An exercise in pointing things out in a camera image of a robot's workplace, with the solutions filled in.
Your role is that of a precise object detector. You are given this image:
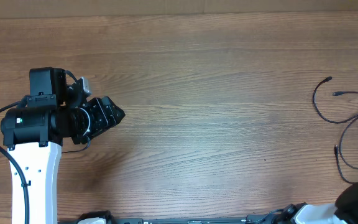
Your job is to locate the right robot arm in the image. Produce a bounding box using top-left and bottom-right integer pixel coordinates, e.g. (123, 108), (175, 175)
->
(273, 182), (358, 224)

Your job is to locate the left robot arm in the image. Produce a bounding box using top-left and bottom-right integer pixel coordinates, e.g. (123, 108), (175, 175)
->
(1, 67), (125, 223)

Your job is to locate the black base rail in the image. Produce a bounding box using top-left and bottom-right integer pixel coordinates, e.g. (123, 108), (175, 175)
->
(115, 214), (275, 224)

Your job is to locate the thin black USB cable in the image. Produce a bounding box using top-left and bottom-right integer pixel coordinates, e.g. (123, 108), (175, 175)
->
(333, 90), (358, 171)

